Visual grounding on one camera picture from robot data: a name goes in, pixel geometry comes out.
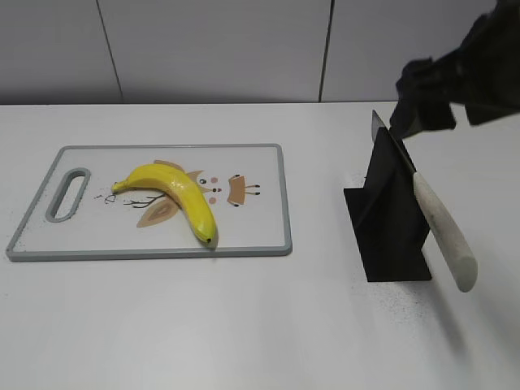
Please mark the white-handled kitchen knife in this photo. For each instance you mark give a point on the white-handled kitchen knife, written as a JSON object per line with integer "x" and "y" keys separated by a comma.
{"x": 449, "y": 237}

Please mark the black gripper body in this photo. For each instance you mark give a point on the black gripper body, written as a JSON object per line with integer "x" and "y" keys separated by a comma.
{"x": 484, "y": 65}

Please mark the black knife stand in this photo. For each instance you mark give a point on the black knife stand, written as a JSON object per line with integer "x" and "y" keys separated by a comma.
{"x": 389, "y": 226}

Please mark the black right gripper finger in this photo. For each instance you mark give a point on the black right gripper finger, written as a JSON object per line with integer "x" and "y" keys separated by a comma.
{"x": 483, "y": 110}

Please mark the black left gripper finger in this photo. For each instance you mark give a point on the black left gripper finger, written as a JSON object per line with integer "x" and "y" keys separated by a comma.
{"x": 417, "y": 112}

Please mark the yellow plastic banana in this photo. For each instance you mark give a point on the yellow plastic banana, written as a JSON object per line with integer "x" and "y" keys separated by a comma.
{"x": 179, "y": 192}

